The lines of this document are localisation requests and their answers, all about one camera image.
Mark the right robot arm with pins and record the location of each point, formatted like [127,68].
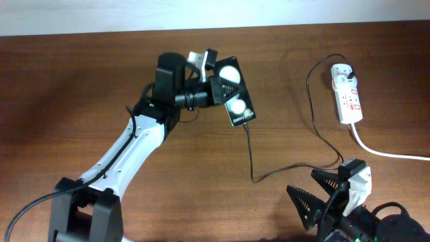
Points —
[392,223]

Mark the black Galaxy flip phone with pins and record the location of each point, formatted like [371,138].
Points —
[237,99]

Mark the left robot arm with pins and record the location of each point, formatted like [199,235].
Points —
[89,208]

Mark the white power strip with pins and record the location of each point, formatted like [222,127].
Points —
[347,99]

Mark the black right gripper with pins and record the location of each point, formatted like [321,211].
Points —
[316,210]

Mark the white USB charger plug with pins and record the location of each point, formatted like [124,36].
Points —
[342,70]

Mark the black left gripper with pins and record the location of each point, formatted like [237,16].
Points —
[207,99]

